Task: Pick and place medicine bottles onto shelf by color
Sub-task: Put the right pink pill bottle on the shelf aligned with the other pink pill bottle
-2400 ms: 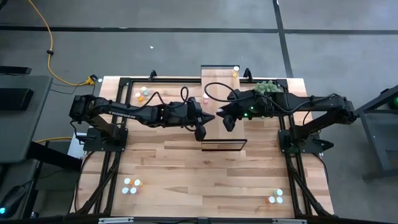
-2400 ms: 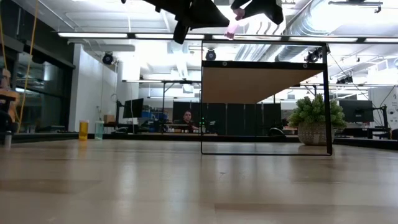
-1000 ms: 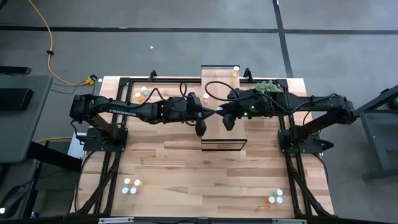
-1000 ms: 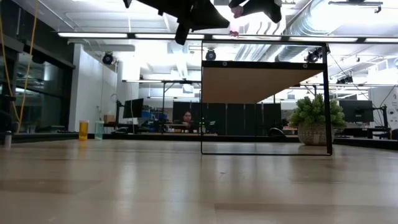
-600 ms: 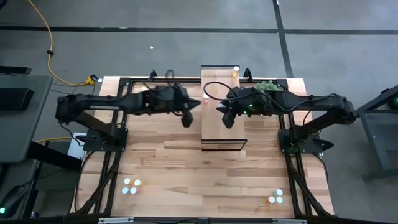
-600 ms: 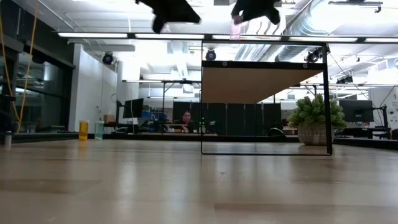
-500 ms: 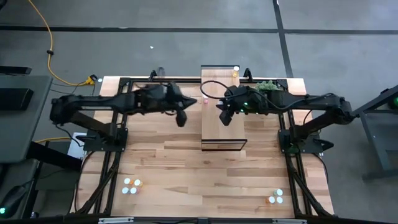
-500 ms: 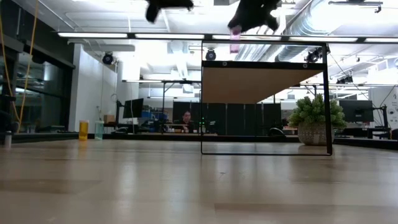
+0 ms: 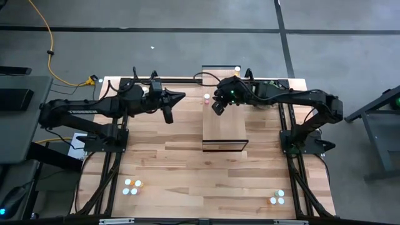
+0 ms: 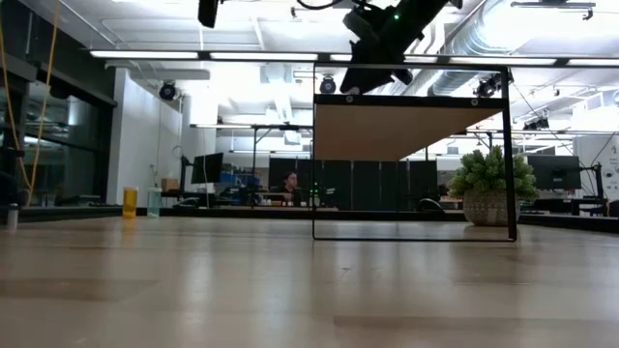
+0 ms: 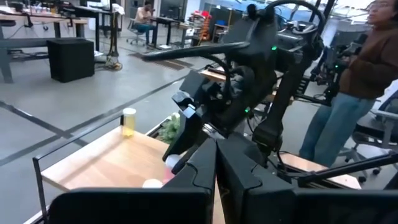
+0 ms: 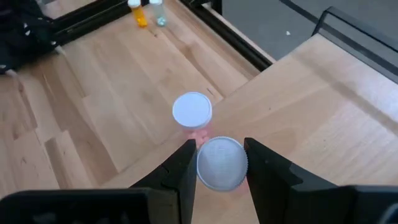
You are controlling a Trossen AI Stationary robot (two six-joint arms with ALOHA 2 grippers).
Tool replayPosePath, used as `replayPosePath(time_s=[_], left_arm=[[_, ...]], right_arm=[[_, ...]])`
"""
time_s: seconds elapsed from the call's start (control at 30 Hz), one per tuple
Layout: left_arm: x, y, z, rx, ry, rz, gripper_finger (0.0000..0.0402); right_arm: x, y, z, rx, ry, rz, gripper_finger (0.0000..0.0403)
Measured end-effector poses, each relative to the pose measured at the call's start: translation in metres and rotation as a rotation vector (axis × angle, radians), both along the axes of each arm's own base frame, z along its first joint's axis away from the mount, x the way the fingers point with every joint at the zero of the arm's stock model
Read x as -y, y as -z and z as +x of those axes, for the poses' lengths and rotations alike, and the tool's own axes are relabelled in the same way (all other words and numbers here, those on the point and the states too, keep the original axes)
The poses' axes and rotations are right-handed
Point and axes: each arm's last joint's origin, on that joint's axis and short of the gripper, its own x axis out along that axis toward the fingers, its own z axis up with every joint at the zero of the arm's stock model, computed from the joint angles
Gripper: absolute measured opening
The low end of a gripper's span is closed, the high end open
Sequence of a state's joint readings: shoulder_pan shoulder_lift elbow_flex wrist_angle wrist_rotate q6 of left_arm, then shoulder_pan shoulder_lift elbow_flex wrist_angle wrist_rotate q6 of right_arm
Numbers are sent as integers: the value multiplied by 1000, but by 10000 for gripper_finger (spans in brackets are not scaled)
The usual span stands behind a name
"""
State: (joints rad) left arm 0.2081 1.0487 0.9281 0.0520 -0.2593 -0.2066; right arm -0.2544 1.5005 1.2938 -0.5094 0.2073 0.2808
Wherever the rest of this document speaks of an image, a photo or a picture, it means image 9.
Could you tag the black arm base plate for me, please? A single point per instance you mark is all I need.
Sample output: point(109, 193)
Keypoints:
point(93, 146)
point(312, 150)

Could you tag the black computer mouse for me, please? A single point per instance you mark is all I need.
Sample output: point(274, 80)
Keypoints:
point(12, 200)

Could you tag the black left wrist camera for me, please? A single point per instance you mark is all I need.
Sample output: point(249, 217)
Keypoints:
point(155, 87)

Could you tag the wooden shelf black metal frame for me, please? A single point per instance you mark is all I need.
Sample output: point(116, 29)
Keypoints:
point(223, 125)

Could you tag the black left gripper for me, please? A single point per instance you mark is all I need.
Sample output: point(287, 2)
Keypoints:
point(156, 102)

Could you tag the black table frame rails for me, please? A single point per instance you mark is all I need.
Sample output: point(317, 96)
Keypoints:
point(181, 80)

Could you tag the black flat bar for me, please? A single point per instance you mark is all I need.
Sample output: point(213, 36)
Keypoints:
point(15, 70)

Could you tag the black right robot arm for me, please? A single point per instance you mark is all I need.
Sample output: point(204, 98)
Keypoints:
point(297, 97)

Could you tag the white paper sheet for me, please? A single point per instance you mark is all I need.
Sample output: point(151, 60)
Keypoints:
point(75, 150)

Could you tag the silver metal bracket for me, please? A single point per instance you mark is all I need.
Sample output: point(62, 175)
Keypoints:
point(116, 221)
point(290, 222)

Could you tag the grey desk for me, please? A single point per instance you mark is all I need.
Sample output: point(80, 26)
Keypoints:
point(18, 137)

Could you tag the dark grey side table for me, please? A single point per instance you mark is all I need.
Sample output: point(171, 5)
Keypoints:
point(386, 156)

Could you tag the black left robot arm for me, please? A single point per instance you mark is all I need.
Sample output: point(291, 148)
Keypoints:
point(84, 109)

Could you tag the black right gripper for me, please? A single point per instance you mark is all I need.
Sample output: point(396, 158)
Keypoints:
point(232, 90)

